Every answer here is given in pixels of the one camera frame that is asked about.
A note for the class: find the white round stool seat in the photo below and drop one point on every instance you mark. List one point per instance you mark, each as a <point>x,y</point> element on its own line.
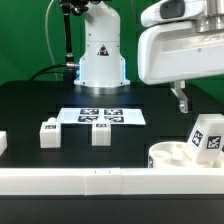
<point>171,155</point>

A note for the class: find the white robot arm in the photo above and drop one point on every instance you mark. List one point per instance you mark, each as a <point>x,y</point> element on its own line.
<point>207,16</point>

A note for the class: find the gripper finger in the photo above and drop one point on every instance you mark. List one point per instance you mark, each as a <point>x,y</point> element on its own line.
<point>177,88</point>

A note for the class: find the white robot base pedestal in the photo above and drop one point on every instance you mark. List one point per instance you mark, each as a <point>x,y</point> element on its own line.
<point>102,65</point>

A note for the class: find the white U-shaped fence wall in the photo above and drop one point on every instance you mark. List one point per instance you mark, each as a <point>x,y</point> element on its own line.
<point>143,181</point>

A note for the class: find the black camera stand pole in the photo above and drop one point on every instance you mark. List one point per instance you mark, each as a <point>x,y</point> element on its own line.
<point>77,7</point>

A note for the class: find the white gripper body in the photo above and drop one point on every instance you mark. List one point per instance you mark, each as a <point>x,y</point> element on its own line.
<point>175,51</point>

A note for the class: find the white sheet with markers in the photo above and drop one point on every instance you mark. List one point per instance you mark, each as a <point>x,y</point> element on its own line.
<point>88,115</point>

